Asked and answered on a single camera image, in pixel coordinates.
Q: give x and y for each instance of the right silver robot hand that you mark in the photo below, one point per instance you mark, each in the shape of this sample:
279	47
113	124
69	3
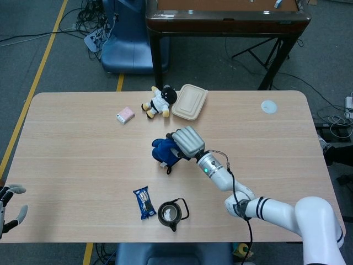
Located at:
190	140

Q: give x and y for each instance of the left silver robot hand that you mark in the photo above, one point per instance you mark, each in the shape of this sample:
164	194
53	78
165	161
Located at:
2	209

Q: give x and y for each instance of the blue oven mitt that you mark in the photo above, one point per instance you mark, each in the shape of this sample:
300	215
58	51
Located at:
164	151

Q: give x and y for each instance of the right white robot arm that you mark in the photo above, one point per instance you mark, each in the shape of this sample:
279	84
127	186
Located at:
275	211

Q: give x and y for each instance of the blue mobile robot base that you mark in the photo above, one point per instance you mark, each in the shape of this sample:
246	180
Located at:
127	49

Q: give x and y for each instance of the beige lidded food container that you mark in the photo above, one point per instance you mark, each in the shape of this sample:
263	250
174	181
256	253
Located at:
189	102

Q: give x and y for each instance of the black and white plush doll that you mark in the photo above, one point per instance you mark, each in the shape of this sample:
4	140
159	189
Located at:
160	102

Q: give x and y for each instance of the pink tissue pack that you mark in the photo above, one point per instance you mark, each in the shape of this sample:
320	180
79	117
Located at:
125	115

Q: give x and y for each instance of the blue cookie packet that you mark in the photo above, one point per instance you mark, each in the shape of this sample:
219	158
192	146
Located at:
144	203

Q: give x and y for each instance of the white round grommet cover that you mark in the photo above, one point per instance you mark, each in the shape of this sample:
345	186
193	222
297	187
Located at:
268	106

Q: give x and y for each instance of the black tripod stand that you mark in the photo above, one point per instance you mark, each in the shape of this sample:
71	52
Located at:
255	53

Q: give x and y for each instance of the blue robot torso base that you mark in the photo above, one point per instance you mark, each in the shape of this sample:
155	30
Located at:
171	254

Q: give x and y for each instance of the yellow toy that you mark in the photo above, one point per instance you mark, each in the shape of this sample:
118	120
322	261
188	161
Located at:
242	249

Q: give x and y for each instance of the dark wooden side table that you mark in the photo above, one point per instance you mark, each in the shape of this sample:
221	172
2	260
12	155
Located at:
220	23

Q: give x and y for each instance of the white printed floor device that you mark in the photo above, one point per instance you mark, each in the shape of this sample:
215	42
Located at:
92	40

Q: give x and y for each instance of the black trouser leg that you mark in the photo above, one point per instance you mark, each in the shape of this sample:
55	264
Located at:
340	154

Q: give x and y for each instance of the small blue white item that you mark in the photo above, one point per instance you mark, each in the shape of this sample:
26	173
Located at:
278	3

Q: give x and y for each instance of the white power strip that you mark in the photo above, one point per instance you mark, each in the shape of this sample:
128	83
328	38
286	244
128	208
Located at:
349	103

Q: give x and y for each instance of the black metal floor frame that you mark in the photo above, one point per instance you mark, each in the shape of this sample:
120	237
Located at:
324	125

